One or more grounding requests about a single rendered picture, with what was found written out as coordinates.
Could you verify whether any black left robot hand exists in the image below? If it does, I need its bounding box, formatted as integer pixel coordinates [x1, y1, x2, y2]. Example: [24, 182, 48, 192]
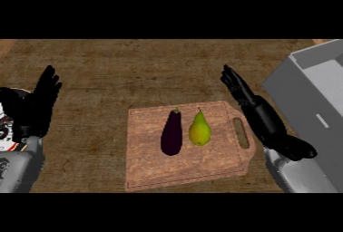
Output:
[0, 64, 65, 144]

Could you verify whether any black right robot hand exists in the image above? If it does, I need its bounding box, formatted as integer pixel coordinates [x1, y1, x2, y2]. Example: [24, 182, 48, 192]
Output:
[219, 63, 320, 162]

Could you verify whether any grey box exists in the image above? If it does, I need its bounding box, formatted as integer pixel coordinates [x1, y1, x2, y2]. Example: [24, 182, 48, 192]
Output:
[262, 39, 343, 194]

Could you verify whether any yellow-green pear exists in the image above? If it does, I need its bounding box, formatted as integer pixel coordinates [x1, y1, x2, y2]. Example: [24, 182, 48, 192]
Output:
[188, 107, 213, 147]

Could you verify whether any brown wooden cutting board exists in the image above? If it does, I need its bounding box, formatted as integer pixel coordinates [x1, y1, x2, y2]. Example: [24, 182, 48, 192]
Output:
[123, 100, 258, 193]

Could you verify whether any dark purple eggplant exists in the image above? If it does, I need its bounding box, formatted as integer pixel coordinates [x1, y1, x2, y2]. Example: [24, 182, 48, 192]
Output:
[160, 107, 185, 157]

